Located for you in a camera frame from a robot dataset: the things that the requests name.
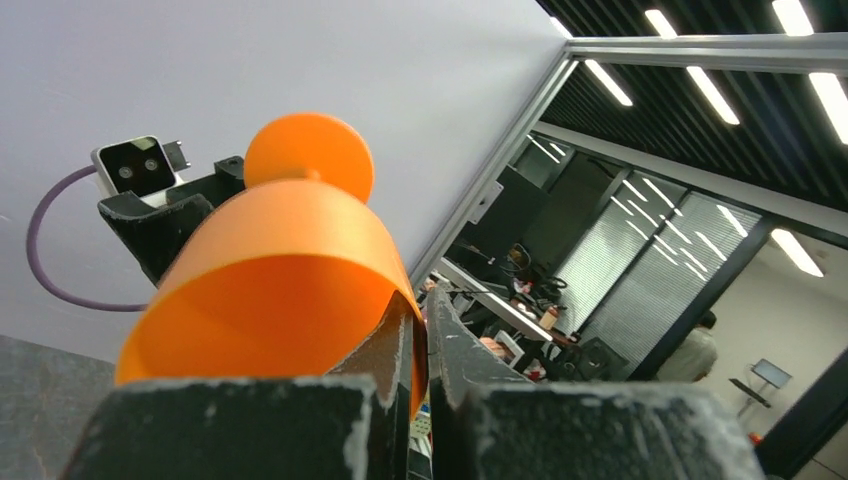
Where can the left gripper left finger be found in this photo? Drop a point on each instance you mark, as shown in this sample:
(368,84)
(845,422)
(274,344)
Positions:
(352,423)

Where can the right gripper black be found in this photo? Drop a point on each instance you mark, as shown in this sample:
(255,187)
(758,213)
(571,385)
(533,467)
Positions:
(155,236)

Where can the orange plastic wine glass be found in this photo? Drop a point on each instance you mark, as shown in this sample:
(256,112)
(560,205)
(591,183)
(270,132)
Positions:
(288,277)

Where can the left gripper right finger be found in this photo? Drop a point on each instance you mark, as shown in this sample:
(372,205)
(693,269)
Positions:
(490,422)

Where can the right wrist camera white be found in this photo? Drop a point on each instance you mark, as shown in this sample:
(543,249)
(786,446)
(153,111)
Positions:
(142,165)

